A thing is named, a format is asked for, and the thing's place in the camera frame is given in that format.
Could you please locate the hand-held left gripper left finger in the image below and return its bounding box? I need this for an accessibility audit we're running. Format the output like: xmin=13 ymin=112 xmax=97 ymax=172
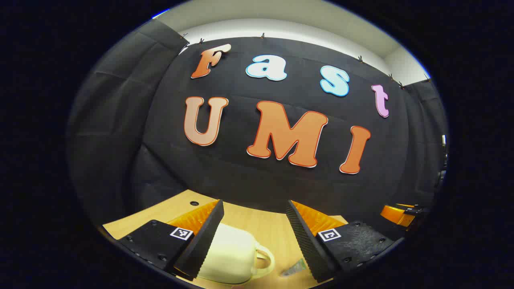
xmin=116 ymin=199 xmax=224 ymax=281

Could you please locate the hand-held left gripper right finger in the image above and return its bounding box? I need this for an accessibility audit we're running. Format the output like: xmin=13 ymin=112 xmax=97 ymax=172
xmin=286 ymin=199 xmax=396 ymax=283

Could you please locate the large green white tube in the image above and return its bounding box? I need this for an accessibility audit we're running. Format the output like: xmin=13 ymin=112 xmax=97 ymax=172
xmin=280 ymin=258 xmax=308 ymax=277

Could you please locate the pale yellow suitcase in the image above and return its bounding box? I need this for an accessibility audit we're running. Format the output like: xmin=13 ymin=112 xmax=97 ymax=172
xmin=197 ymin=223 xmax=275 ymax=285

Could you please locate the black backdrop cloth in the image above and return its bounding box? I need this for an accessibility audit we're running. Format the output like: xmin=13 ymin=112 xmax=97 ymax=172
xmin=66 ymin=18 xmax=449 ymax=241

